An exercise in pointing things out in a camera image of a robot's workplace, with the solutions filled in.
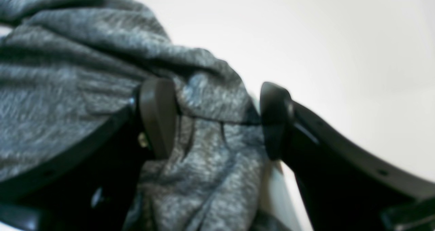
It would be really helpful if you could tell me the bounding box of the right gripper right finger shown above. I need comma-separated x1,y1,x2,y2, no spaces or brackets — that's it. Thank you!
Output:
260,82,435,231

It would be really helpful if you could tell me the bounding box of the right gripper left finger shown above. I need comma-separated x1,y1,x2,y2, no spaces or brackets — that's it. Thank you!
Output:
1,78,177,231

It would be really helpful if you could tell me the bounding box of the grey t-shirt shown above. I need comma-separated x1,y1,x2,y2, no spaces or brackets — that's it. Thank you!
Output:
1,0,288,231

